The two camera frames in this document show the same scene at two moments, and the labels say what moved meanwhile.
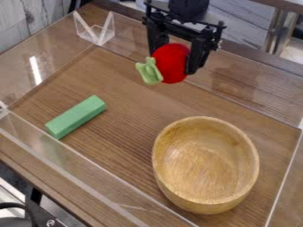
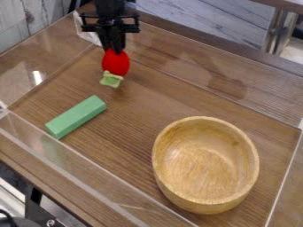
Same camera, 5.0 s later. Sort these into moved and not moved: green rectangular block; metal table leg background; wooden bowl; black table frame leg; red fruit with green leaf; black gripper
Moved: black gripper; red fruit with green leaf
Not moved: metal table leg background; wooden bowl; black table frame leg; green rectangular block
